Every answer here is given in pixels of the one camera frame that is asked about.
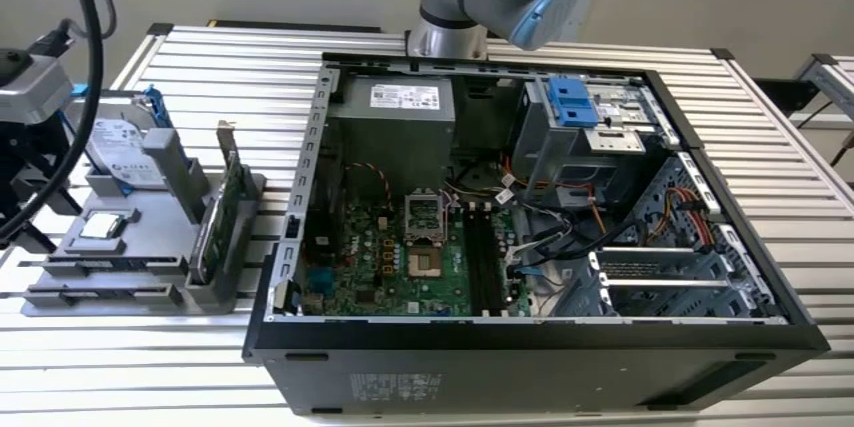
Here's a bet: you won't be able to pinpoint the green RAM stick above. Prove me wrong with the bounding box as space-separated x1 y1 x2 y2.
31 287 180 298

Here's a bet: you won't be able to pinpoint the black RAM slot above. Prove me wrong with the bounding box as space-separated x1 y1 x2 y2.
463 200 495 319
479 200 514 319

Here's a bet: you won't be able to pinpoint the hard disk in blue carrier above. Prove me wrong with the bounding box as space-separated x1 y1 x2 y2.
60 82 177 194

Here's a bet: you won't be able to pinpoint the silver CPU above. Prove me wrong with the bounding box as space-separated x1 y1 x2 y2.
77 211 129 240

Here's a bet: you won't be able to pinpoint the grey parts rack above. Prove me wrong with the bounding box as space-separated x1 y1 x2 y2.
20 126 270 318

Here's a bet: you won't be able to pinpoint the green graphics card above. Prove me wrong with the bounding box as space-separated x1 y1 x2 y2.
187 118 246 285

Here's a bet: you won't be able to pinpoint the black case fan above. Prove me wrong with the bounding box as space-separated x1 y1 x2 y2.
311 142 347 231

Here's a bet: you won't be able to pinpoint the blue expansion slot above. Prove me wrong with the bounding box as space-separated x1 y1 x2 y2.
306 268 336 297

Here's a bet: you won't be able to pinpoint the grey power supply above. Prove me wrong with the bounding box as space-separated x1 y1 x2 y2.
330 74 458 201

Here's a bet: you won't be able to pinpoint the metal socket cover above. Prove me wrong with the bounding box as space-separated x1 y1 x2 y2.
403 187 447 245

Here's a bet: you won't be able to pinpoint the green motherboard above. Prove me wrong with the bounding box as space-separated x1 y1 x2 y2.
300 191 535 319

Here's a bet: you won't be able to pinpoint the CPU socket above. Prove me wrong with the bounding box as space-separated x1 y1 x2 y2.
406 244 447 280

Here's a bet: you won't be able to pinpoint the black PC case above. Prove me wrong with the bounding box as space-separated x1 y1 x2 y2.
240 50 831 417

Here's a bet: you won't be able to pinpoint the grey optical drive cage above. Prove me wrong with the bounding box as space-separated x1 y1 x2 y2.
511 74 677 208

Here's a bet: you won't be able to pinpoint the blue drive bay latch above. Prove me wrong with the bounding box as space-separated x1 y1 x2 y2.
543 75 599 129

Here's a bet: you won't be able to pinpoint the grey disk bay cage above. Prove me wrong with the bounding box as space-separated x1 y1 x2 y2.
586 245 782 321

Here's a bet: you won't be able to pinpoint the aluminium side table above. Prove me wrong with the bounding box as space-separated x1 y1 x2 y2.
789 53 854 129

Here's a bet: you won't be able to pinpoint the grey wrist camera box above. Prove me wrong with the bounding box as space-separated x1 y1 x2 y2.
0 48 76 124

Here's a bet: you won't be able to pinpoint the thin black camera cable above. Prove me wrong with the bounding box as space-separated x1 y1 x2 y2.
29 0 120 57

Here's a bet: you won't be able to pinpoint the twisted fan wire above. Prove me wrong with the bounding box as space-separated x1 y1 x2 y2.
340 161 396 212

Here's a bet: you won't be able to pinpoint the black cable bundle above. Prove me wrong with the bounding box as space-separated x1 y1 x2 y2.
518 199 646 264

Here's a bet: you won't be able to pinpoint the orange wire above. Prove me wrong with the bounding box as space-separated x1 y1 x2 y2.
504 155 610 236

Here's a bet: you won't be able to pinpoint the orange yellow power wires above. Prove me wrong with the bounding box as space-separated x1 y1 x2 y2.
640 185 714 254

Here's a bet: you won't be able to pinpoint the black bracket between tables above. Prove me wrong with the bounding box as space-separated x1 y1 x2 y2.
751 76 819 112

